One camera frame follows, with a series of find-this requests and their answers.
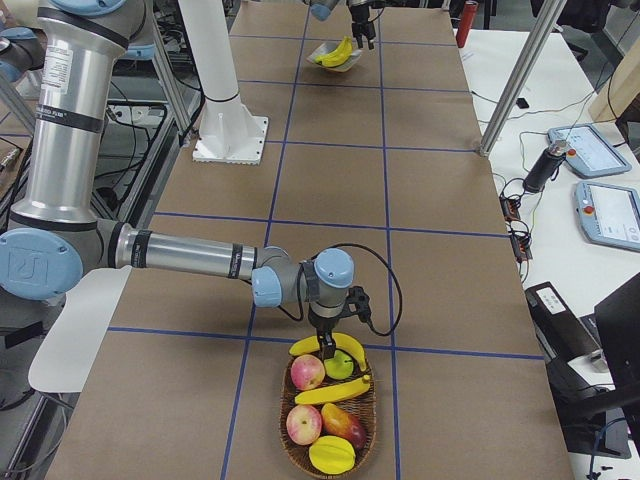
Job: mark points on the large curved yellow banana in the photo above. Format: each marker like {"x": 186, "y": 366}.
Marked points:
{"x": 343, "y": 342}

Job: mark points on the teach pendant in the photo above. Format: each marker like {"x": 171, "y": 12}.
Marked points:
{"x": 608, "y": 214}
{"x": 594, "y": 155}

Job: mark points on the aluminium frame post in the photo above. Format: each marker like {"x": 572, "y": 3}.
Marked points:
{"x": 535, "y": 42}

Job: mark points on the black monitor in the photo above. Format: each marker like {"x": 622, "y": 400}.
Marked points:
{"x": 617, "y": 321}

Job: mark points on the red yellow mango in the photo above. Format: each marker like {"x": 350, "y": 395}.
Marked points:
{"x": 339, "y": 422}

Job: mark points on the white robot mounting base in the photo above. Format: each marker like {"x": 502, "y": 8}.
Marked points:
{"x": 228, "y": 132}

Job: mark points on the white plastic chair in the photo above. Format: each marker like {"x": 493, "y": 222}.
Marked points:
{"x": 65, "y": 358}

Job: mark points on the lower pink apple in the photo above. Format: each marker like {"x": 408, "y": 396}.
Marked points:
{"x": 304, "y": 424}

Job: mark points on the black cylinder device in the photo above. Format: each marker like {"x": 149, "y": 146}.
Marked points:
{"x": 546, "y": 165}

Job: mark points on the black box with label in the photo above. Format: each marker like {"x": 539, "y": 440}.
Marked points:
{"x": 571, "y": 345}

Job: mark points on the yellow starfruit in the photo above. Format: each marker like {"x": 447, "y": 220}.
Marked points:
{"x": 332, "y": 455}

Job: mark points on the yellow banana across basket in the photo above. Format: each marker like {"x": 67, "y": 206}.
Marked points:
{"x": 336, "y": 57}

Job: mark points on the pink apple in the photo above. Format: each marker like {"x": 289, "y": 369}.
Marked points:
{"x": 304, "y": 424}
{"x": 307, "y": 372}

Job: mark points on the upper teach pendant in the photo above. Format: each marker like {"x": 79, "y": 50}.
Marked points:
{"x": 594, "y": 155}

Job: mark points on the grey square plate orange rim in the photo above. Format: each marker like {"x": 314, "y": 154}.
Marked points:
{"x": 329, "y": 46}

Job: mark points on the red fire extinguisher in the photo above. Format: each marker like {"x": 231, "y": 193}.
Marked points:
{"x": 466, "y": 20}

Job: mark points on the upper pink apple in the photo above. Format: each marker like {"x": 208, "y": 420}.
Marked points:
{"x": 307, "y": 372}

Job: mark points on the wicker fruit basket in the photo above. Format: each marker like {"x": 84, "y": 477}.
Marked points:
{"x": 363, "y": 407}

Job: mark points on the green apple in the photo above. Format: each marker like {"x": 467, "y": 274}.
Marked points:
{"x": 340, "y": 366}

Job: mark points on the lower teach pendant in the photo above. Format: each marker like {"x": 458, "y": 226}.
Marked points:
{"x": 608, "y": 214}

